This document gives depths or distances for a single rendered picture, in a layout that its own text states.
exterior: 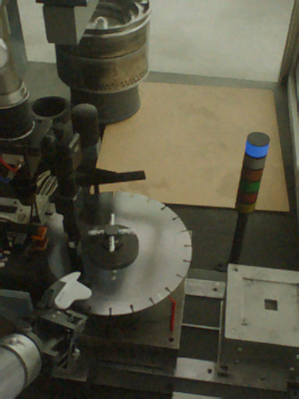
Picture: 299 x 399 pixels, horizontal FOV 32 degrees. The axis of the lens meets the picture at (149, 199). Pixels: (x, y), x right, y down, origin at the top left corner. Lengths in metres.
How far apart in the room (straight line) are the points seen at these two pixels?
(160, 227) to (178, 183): 0.40
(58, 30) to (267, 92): 0.97
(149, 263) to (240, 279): 0.20
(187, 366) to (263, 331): 0.20
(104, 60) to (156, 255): 0.68
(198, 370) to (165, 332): 0.12
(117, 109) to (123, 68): 0.17
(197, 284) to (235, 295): 0.20
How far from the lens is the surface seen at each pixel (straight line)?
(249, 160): 1.06
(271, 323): 1.08
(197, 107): 1.82
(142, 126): 1.72
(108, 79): 1.59
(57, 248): 1.11
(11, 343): 0.76
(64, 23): 1.17
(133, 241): 1.09
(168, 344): 1.09
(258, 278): 1.14
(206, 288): 1.28
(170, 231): 1.13
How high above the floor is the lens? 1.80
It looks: 45 degrees down
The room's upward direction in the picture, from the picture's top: 1 degrees clockwise
